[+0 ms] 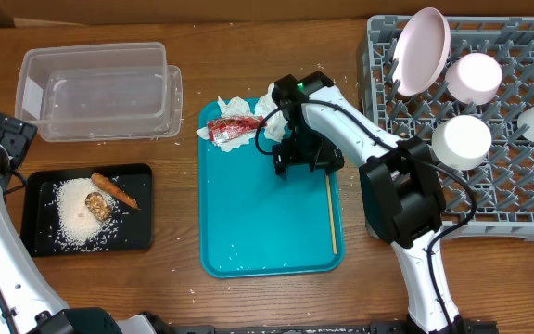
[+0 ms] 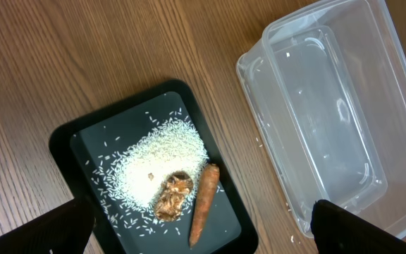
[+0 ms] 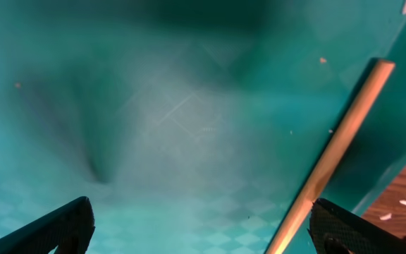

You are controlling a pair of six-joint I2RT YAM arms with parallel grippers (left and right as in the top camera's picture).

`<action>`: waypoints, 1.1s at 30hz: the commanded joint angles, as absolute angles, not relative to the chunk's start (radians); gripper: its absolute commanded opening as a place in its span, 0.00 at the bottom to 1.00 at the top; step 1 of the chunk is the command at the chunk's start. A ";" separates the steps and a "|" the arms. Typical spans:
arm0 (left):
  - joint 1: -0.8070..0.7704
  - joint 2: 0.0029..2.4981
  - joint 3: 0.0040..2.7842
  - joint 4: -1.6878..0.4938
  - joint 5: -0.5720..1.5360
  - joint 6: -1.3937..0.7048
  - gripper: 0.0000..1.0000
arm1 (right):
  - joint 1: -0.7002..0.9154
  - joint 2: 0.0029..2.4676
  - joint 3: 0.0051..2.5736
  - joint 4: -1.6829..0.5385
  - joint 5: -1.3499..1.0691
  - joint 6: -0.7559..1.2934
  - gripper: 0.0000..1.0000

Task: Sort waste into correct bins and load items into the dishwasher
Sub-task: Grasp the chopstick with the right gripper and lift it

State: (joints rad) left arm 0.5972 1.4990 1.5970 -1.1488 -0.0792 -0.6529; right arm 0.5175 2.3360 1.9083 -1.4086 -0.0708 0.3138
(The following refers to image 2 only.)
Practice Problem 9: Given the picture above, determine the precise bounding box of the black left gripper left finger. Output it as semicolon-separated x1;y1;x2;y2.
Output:
0;198;95;254

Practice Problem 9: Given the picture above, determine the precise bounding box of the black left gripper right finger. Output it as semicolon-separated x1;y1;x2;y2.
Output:
310;200;406;254

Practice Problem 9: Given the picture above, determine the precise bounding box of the brown walnut food scrap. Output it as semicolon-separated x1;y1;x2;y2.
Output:
154;171;194;222

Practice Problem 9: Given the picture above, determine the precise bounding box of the orange carrot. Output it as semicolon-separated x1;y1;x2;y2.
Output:
189;164;220;248

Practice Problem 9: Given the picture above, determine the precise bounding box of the black tray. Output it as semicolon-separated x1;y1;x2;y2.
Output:
49;80;258;254

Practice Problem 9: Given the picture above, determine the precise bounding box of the clear plastic bin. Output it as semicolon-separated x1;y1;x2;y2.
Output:
236;0;406;238

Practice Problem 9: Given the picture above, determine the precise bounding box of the pile of rice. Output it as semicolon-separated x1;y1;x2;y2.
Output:
78;107;209;237

